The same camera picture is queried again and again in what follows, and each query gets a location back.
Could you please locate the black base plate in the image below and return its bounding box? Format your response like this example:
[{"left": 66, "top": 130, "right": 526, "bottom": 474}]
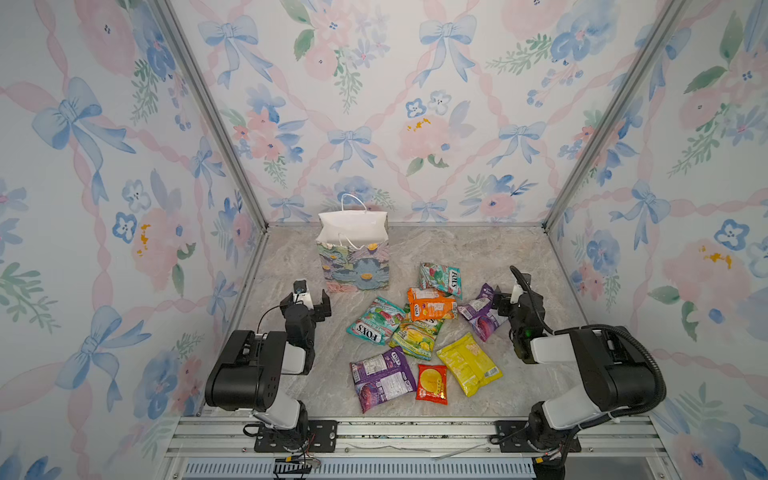
[
  {"left": 488, "top": 420, "right": 568, "bottom": 455},
  {"left": 253, "top": 420, "right": 339, "bottom": 454}
]

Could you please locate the teal Fox's candy packet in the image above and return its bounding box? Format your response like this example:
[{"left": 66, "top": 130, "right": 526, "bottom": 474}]
[{"left": 419, "top": 262, "right": 463, "bottom": 300}]

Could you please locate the aluminium corner post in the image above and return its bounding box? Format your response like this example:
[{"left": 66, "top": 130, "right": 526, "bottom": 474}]
[
  {"left": 542, "top": 0, "right": 688, "bottom": 234},
  {"left": 148, "top": 0, "right": 268, "bottom": 234}
]

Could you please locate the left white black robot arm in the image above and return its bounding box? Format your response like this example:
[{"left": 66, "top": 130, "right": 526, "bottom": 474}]
[{"left": 204, "top": 281, "right": 332, "bottom": 432}]

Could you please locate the orange snack packet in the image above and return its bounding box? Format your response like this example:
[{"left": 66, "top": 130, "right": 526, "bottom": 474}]
[{"left": 408, "top": 288, "right": 457, "bottom": 321}]

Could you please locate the small purple snack packet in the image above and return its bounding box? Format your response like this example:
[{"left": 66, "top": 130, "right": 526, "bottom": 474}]
[{"left": 457, "top": 283, "right": 508, "bottom": 342}]

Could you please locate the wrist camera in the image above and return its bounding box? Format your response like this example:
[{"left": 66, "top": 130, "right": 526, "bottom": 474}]
[
  {"left": 510, "top": 283, "right": 525, "bottom": 304},
  {"left": 292, "top": 279, "right": 314, "bottom": 310}
]

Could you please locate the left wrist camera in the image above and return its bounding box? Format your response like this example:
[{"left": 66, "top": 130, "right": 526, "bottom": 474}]
[{"left": 292, "top": 279, "right": 314, "bottom": 310}]

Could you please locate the yellow snack packet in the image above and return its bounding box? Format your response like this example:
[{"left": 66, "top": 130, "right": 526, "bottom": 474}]
[{"left": 437, "top": 333, "right": 503, "bottom": 397}]

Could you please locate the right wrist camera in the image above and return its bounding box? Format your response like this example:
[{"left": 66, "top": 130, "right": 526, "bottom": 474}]
[{"left": 510, "top": 283, "right": 525, "bottom": 304}]

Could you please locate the yellow-green Fox's candy packet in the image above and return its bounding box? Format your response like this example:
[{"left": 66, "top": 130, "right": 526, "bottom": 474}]
[{"left": 388, "top": 319, "right": 444, "bottom": 360}]

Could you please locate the left aluminium corner post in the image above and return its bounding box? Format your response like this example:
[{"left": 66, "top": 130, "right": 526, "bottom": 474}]
[{"left": 148, "top": 0, "right": 268, "bottom": 234}]

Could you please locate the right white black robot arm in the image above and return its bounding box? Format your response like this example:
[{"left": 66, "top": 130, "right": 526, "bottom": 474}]
[{"left": 489, "top": 289, "right": 667, "bottom": 456}]

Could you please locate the black corrugated cable conduit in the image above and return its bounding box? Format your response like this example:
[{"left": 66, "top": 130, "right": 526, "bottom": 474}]
[{"left": 508, "top": 265, "right": 668, "bottom": 418}]

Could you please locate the floral paper gift bag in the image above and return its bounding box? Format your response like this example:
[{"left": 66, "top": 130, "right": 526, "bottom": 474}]
[{"left": 316, "top": 193, "right": 390, "bottom": 293}]

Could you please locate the right aluminium corner post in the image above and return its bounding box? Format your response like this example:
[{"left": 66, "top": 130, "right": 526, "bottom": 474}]
[{"left": 542, "top": 0, "right": 688, "bottom": 234}]

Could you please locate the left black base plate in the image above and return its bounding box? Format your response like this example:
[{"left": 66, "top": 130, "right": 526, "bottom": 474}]
[{"left": 253, "top": 420, "right": 339, "bottom": 454}]

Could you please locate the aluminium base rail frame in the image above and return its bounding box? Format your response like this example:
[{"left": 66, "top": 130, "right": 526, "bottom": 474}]
[{"left": 154, "top": 416, "right": 681, "bottom": 479}]

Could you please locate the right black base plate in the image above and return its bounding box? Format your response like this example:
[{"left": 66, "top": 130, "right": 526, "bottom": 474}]
[{"left": 488, "top": 420, "right": 568, "bottom": 455}]

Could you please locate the red snack packet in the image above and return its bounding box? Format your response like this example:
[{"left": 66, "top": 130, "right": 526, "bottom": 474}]
[{"left": 416, "top": 364, "right": 448, "bottom": 405}]

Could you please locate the large purple snack packet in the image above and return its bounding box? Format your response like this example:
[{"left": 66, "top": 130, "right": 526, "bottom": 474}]
[{"left": 350, "top": 346, "right": 417, "bottom": 413}]

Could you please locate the green Fox's candy packet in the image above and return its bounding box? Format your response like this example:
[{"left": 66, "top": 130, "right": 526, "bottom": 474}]
[{"left": 346, "top": 297, "right": 406, "bottom": 345}]

